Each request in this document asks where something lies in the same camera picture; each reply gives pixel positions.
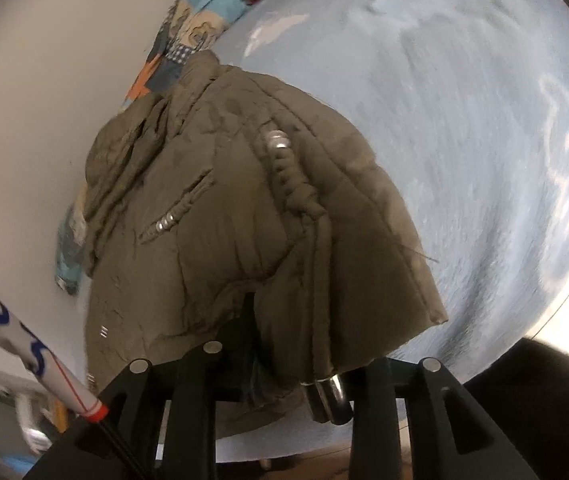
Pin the light blue cloud bed sheet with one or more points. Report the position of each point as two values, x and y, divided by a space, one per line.
464 160

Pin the patchwork quilt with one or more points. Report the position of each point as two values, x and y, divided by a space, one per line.
199 25

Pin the white tube with blue print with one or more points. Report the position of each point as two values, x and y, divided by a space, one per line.
39 355

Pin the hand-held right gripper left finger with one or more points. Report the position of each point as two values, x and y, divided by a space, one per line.
229 350

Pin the olive hooded puffer jacket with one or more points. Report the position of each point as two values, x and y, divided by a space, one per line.
214 210

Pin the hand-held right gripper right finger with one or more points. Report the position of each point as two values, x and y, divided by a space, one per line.
379 410

